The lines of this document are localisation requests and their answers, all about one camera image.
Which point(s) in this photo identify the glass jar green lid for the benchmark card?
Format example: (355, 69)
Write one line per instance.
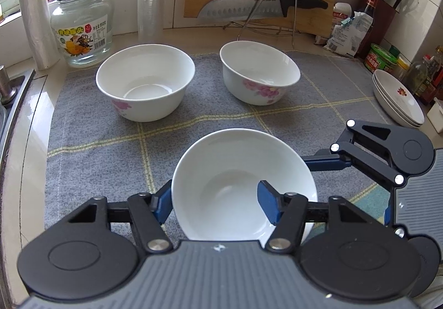
(79, 39)

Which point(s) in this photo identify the steel sink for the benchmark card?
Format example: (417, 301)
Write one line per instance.
(15, 112)

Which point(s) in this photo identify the dark soy sauce bottle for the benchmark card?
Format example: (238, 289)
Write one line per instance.
(372, 4)

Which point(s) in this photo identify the red label sauce bottle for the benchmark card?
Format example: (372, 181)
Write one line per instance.
(427, 79)

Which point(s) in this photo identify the small green cap bottle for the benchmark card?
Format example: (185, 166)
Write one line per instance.
(394, 51)

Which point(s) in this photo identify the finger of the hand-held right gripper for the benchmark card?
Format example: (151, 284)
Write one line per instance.
(387, 212)
(325, 163)

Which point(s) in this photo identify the grey teal checked mat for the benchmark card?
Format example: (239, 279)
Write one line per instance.
(103, 143)

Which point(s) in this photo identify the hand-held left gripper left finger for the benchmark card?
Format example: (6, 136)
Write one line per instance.
(162, 207)

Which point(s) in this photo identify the yellow lid spice jar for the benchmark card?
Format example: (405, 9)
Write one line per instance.
(402, 68)

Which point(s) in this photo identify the dark red knife block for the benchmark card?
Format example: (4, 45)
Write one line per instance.
(386, 18)

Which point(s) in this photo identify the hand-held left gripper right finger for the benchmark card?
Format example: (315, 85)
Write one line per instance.
(268, 201)

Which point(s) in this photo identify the white bowl pink flowers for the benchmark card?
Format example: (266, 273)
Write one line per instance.
(256, 60)
(145, 70)
(221, 177)

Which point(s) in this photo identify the white plastic bag roll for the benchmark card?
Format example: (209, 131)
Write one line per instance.
(34, 11)

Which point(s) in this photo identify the white orange seasoning bag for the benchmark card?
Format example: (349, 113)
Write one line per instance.
(339, 13)

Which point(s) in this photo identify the white plastic container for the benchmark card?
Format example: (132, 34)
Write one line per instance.
(436, 113)

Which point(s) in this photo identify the green lid sauce jar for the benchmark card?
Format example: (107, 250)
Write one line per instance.
(380, 56)

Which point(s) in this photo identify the white plate fruit print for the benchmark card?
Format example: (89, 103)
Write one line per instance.
(380, 97)
(387, 109)

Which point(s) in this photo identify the blue bag clip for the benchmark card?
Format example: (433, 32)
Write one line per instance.
(346, 22)

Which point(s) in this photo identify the stack of white plates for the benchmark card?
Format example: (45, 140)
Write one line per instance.
(398, 94)

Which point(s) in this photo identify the steel sink knob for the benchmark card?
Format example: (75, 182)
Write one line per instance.
(5, 87)

